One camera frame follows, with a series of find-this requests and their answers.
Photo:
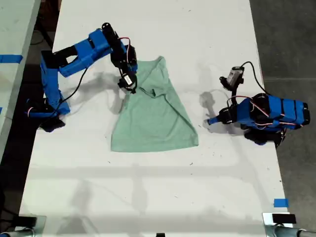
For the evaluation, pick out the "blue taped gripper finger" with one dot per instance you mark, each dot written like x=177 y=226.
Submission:
x=133 y=69
x=213 y=120

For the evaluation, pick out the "pale green T-shirt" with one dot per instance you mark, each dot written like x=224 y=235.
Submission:
x=153 y=123

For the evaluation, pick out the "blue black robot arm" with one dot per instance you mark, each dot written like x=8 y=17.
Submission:
x=81 y=54
x=276 y=111

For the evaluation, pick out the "square blue tape piece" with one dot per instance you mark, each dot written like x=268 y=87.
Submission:
x=281 y=203

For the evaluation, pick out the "white side table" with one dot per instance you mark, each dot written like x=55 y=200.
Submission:
x=14 y=29

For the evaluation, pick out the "long blue tape strip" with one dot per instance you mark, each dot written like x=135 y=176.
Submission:
x=10 y=58

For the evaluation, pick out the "black box on white plate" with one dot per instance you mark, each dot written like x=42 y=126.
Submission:
x=284 y=218

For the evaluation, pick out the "grey metal tube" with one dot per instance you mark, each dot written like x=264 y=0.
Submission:
x=291 y=232
x=17 y=233

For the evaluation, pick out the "black box on clear plate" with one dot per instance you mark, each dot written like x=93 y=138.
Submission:
x=24 y=220

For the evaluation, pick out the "black camera stalk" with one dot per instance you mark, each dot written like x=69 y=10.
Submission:
x=234 y=91
x=123 y=71

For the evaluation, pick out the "black camera box white label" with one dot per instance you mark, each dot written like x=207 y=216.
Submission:
x=233 y=75
x=127 y=82

